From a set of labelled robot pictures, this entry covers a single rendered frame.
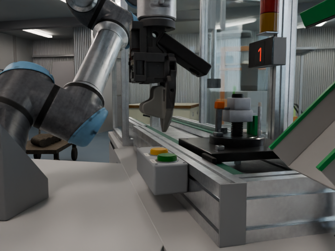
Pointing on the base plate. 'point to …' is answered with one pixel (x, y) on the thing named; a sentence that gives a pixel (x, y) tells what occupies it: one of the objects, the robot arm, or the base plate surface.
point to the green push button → (166, 157)
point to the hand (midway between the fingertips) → (167, 125)
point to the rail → (206, 191)
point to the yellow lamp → (269, 22)
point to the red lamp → (269, 6)
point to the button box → (162, 173)
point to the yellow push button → (158, 151)
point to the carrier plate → (204, 143)
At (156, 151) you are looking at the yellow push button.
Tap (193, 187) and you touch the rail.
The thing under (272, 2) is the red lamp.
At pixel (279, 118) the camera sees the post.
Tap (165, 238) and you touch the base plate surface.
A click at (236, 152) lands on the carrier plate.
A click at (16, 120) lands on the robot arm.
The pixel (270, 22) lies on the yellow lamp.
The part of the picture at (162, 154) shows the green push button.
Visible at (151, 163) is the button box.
